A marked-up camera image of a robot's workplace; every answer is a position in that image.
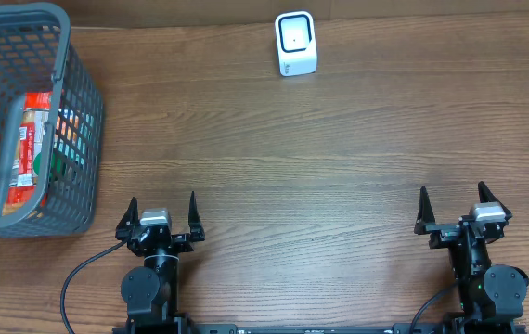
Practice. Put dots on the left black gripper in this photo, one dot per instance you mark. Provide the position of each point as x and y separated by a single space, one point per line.
159 238

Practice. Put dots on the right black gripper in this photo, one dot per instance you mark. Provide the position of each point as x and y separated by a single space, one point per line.
445 232

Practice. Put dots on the teal tissue packet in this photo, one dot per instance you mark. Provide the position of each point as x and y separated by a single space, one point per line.
76 152

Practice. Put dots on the red snack package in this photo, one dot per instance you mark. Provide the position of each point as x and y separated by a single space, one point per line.
25 167

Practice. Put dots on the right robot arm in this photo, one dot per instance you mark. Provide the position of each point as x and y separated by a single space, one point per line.
490 295

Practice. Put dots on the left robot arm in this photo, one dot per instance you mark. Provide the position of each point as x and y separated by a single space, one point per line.
150 291

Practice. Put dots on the white barcode scanner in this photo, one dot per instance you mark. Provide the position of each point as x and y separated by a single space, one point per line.
296 43

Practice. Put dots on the grey plastic mesh basket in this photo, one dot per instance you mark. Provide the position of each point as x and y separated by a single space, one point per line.
51 122

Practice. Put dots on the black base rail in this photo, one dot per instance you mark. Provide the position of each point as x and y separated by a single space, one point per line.
397 328

